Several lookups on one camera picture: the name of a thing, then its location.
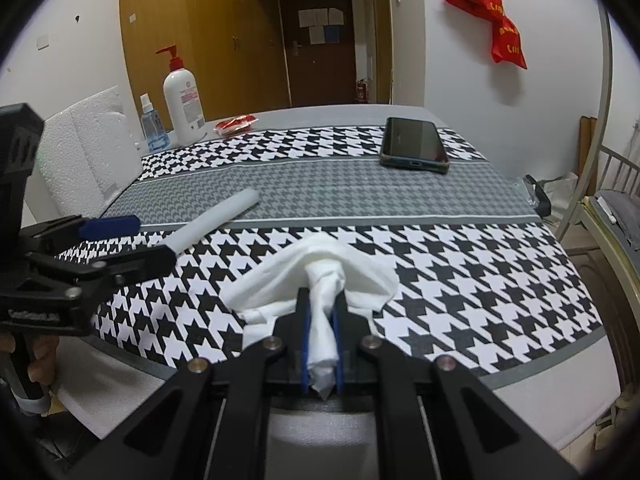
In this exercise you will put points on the wooden doorway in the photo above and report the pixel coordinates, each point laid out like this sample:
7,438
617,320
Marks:
382,35

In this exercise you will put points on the white foam box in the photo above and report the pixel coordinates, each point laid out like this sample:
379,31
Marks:
85,150

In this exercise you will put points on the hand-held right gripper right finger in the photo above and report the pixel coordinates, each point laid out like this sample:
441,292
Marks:
337,355

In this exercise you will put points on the white tissue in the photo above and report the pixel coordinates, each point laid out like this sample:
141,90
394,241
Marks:
360,275

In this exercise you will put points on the wooden planks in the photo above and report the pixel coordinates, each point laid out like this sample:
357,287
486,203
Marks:
587,150

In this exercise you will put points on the person's left hand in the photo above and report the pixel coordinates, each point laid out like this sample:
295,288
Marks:
42,360

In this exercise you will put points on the black smartphone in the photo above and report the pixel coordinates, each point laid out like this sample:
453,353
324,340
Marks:
412,144

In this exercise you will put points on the blue spray bottle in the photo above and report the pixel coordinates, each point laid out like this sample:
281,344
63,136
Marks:
152,127

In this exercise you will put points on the black plastic object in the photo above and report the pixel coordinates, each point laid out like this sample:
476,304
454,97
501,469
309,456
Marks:
539,195

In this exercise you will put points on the metal bunk bed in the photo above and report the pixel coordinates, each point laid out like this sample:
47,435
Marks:
607,110

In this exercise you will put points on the blue paper notice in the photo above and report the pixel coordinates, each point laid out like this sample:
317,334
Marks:
331,34

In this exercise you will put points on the brown door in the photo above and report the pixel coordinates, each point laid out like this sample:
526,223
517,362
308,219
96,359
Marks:
320,70

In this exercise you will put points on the grey bedding cloth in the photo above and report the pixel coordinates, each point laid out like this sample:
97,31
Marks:
622,217

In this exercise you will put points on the white plastic bag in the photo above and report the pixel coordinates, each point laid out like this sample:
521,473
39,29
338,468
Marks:
562,195

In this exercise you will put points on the red fire extinguisher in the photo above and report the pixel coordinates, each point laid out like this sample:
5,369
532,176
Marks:
361,91

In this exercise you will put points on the houndstooth tablecloth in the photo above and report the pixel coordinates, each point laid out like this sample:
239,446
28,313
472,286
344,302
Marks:
350,195

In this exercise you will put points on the wooden wardrobe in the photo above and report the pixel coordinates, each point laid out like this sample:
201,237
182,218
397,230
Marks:
225,35

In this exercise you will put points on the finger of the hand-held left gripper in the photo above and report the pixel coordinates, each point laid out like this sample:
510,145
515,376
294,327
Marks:
140,261
107,226

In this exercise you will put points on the white foam tube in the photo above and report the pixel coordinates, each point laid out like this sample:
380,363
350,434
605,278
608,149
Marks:
220,215

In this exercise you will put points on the white paper notice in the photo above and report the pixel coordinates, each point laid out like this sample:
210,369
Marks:
316,35
321,16
306,17
335,16

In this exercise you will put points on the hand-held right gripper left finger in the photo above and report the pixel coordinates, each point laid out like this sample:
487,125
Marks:
306,345

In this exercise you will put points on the white pump bottle red cap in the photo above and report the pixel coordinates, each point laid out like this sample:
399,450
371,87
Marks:
182,105

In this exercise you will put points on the red snack packet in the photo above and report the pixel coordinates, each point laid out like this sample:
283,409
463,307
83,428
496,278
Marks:
236,125

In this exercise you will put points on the white wall plate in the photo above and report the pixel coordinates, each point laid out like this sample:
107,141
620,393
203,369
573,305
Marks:
44,41

